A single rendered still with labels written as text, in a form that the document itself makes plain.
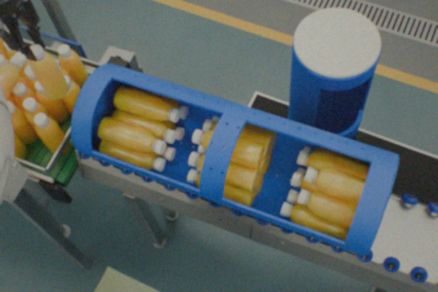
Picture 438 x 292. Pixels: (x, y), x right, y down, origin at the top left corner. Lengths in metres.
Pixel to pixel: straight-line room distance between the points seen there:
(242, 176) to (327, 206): 0.24
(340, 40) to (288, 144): 0.41
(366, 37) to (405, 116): 1.14
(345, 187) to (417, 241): 0.35
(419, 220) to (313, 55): 0.60
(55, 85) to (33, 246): 1.33
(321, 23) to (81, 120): 0.84
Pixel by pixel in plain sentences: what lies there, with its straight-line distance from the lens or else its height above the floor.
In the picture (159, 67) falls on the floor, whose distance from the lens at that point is 3.16.
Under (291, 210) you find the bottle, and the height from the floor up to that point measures 1.05.
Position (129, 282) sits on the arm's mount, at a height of 1.07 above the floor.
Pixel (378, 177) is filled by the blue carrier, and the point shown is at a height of 1.23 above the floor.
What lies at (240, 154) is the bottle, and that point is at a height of 1.18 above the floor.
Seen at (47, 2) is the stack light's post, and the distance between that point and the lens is 2.15.
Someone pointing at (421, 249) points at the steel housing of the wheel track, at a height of 0.93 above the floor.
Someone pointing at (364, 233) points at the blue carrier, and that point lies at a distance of 1.48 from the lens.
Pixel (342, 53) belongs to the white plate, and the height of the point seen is 1.04.
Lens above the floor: 2.56
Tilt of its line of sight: 61 degrees down
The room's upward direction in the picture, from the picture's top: 9 degrees counter-clockwise
